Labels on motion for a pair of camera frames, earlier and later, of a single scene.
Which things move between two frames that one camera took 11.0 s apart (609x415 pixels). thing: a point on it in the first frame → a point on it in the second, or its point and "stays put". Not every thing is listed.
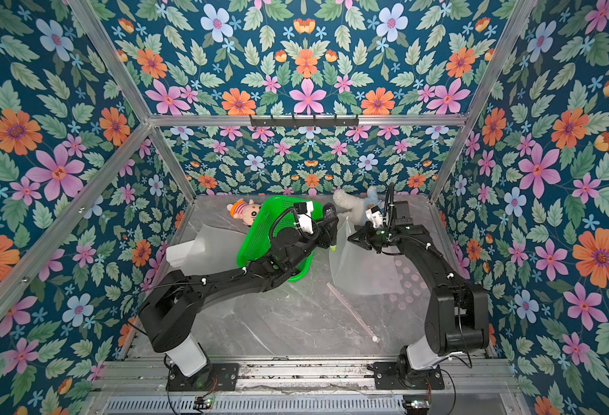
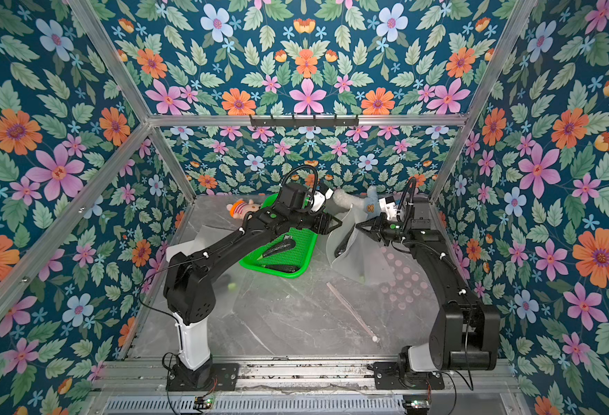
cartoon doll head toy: x=245 y=211 stays put
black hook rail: x=304 y=123 stays put
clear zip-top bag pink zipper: x=354 y=313 stays put
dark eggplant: x=332 y=233 → x=342 y=244
